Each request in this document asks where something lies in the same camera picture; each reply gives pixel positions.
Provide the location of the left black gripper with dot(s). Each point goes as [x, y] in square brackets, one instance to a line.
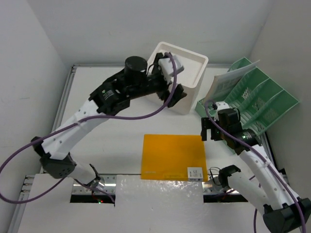
[164, 91]

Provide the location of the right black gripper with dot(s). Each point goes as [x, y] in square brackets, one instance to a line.
[206, 124]

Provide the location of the clear sleeve with papers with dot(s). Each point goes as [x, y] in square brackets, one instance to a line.
[223, 84]

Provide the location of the white three-drawer organizer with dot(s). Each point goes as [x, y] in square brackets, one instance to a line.
[191, 77]

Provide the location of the yellow folder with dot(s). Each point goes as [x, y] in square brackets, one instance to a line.
[167, 156]

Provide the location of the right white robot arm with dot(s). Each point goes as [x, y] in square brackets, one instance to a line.
[282, 209]

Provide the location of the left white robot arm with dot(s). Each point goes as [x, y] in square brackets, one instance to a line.
[54, 150]

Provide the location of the small white box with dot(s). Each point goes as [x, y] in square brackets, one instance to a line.
[195, 174]

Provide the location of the green plastic file tray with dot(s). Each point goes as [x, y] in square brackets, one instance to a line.
[260, 100]

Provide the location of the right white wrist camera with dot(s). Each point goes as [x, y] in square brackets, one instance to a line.
[220, 105]

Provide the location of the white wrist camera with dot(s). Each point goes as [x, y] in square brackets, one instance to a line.
[167, 66]
[220, 105]

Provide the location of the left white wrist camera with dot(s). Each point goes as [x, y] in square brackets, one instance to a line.
[167, 66]

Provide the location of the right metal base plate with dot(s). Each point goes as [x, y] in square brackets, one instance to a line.
[209, 188]

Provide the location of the metal base plate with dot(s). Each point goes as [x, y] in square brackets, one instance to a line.
[108, 185]
[209, 188]

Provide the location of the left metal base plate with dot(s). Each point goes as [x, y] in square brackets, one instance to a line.
[108, 185]

